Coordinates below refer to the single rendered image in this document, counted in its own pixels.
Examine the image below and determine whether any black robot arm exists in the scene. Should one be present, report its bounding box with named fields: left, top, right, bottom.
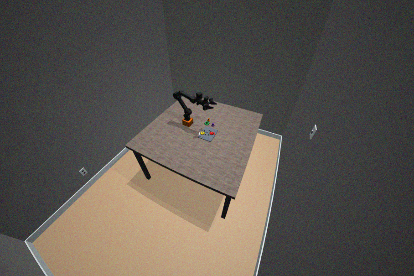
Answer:
left=173, top=91, right=209, bottom=121

